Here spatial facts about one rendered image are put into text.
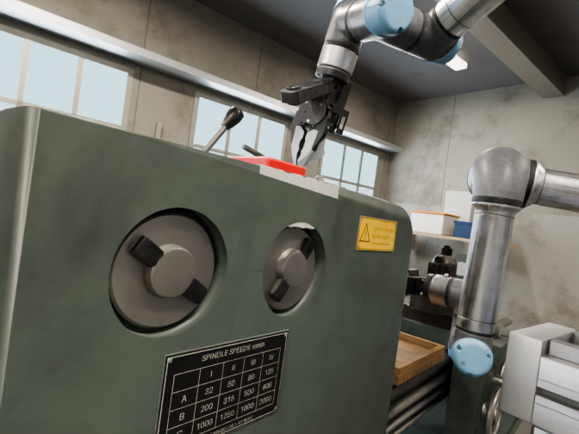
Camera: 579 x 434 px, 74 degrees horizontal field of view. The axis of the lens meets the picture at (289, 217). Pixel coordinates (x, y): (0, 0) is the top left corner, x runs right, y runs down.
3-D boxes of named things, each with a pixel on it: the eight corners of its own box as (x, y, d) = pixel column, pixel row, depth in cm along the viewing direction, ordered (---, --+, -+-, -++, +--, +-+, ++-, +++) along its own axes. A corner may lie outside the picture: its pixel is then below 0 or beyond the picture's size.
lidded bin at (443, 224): (458, 238, 460) (461, 216, 459) (442, 235, 434) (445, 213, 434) (423, 232, 495) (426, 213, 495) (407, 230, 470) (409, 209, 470)
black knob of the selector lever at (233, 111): (229, 127, 70) (233, 102, 70) (218, 128, 72) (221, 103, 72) (245, 133, 73) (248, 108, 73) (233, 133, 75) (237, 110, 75)
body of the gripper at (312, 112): (342, 139, 82) (360, 83, 80) (318, 128, 76) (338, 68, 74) (315, 132, 87) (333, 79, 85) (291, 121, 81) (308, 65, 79)
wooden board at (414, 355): (397, 386, 85) (400, 368, 85) (280, 336, 109) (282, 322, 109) (444, 360, 108) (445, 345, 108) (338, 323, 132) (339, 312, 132)
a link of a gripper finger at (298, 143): (311, 173, 85) (324, 133, 83) (294, 169, 80) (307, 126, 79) (301, 170, 87) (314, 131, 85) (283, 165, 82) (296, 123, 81)
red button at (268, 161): (266, 176, 37) (269, 155, 37) (227, 174, 41) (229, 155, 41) (304, 185, 42) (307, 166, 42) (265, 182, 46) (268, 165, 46)
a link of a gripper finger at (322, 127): (321, 152, 78) (335, 110, 77) (317, 151, 77) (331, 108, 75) (304, 148, 81) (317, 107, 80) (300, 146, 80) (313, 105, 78)
